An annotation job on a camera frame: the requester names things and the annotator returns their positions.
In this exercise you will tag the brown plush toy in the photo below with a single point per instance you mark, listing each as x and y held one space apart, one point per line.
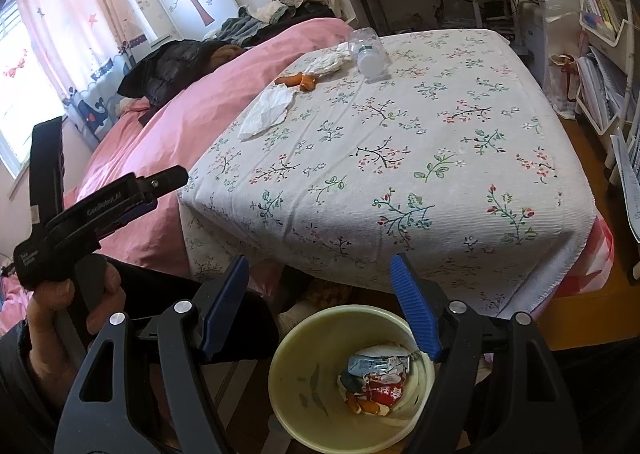
227 53

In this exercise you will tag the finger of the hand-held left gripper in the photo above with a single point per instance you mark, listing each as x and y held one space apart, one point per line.
167 178

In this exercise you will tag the orange red snack wrapper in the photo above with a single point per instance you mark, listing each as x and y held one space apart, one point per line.
382 386

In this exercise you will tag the clear plastic bag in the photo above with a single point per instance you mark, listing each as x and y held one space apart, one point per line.
560 13

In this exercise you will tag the floral tablecloth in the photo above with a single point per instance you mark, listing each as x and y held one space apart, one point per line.
400 158

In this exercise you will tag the white drawer cabinet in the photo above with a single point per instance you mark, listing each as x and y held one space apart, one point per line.
530 26

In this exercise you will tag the person's left forearm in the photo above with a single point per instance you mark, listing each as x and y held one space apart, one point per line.
15 384

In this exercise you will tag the beige tote bag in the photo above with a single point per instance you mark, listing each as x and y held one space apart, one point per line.
562 83

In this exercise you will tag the green grey snack packet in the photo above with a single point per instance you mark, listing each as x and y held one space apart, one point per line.
372 365

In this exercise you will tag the cream plastic bin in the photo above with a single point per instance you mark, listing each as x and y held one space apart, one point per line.
305 359

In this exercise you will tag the clear plastic bottle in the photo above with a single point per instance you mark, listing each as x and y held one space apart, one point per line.
370 53

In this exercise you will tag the orange peel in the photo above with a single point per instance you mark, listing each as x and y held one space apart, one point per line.
357 405
300 80

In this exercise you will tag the pink striped sheet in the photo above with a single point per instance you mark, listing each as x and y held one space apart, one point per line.
590 259

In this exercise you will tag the pile of clothes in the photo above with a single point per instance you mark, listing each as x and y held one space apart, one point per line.
260 23

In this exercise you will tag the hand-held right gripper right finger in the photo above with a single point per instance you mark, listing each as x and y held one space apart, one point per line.
415 304

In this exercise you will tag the pink bed blanket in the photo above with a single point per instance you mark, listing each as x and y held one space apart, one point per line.
210 103

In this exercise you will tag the person's left hand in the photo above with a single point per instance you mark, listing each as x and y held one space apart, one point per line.
50 329

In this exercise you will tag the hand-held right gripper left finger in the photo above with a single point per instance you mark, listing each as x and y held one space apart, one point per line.
225 304

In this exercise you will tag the pink printed curtain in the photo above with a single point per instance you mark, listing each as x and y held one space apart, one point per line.
65 23

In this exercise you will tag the black puffer jacket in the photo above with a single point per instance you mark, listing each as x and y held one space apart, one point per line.
170 68

